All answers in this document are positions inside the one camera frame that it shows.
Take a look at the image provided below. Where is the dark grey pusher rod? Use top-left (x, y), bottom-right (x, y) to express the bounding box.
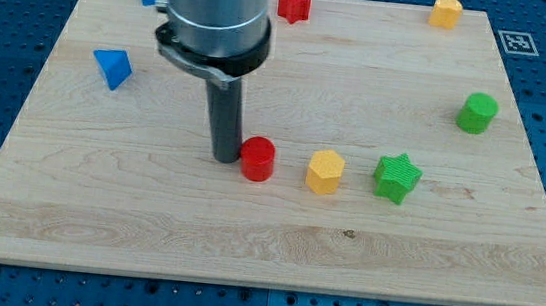
top-left (206, 78), bottom-right (243, 164)

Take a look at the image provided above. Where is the black flange mount plate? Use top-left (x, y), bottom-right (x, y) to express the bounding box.
top-left (155, 19), bottom-right (272, 90)

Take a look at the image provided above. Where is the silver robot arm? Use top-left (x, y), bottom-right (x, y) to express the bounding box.
top-left (155, 0), bottom-right (272, 163)

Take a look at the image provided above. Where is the blue triangle block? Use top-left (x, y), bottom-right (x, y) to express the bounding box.
top-left (93, 49), bottom-right (132, 90)

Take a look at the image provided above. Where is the wooden board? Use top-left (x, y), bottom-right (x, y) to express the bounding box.
top-left (0, 0), bottom-right (546, 306)

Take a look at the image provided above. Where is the red cylinder block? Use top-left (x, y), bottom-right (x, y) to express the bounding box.
top-left (240, 136), bottom-right (275, 182)

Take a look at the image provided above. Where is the red star block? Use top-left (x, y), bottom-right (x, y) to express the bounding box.
top-left (277, 0), bottom-right (312, 24)

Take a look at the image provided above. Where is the yellow hexagon block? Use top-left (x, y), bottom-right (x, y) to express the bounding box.
top-left (305, 149), bottom-right (346, 195)

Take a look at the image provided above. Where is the green star block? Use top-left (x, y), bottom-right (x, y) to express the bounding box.
top-left (373, 153), bottom-right (423, 205)

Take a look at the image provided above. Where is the yellow pentagon block top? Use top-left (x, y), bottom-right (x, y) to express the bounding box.
top-left (427, 0), bottom-right (464, 30)

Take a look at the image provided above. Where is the green cylinder block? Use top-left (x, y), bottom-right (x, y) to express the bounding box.
top-left (456, 92), bottom-right (499, 135)

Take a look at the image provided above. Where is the white fiducial marker tag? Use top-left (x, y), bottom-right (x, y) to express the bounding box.
top-left (498, 30), bottom-right (539, 57)

